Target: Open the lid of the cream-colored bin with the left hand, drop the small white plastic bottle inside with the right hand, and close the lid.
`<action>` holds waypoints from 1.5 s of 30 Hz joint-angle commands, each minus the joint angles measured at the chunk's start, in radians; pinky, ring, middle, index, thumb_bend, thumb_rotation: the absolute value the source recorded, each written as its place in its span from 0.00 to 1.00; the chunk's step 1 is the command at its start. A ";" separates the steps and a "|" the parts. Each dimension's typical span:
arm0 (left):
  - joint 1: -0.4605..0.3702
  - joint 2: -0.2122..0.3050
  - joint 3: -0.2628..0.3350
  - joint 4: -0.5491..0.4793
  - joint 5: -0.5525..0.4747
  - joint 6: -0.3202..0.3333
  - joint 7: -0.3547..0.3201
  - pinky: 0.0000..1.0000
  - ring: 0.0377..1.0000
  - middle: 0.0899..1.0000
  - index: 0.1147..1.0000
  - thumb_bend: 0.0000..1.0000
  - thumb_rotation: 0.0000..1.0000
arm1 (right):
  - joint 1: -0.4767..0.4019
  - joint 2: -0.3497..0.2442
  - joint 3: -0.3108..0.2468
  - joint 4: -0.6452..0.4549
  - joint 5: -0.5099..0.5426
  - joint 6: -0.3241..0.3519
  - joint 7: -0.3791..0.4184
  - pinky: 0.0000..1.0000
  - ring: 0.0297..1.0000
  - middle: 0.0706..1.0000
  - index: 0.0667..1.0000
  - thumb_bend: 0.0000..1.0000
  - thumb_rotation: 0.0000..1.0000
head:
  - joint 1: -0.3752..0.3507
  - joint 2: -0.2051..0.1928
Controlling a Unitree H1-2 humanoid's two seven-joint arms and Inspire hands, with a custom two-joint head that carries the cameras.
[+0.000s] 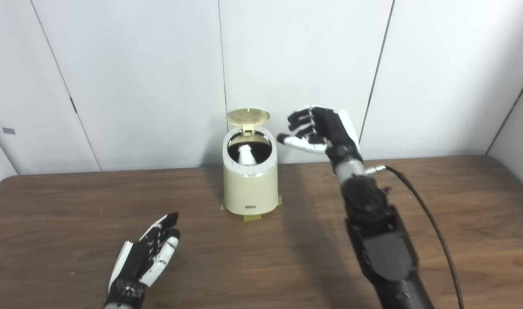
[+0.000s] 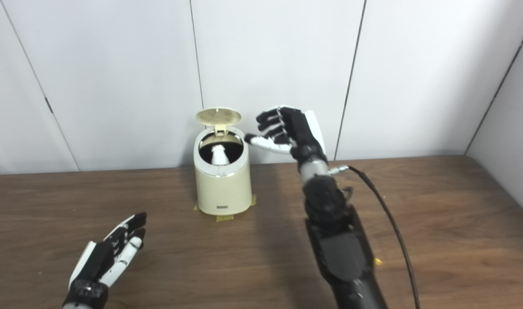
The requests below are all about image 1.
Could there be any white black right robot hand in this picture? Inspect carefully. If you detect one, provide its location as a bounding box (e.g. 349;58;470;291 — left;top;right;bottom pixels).
277;106;361;166

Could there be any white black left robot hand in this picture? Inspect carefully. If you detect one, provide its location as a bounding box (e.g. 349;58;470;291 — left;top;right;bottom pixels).
105;212;181;309

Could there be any cream round bin lid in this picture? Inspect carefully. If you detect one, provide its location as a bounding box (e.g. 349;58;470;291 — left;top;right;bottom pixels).
225;107;271;134

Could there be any small white plastic bottle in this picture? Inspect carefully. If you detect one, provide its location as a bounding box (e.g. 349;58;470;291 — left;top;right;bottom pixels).
237;145;257;166

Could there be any cream-colored cylindrical bin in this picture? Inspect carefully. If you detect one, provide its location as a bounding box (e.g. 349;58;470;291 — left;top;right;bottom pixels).
222;126;279;215

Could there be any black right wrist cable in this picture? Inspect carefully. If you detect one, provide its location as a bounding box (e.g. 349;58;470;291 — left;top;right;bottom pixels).
366;165;466;309

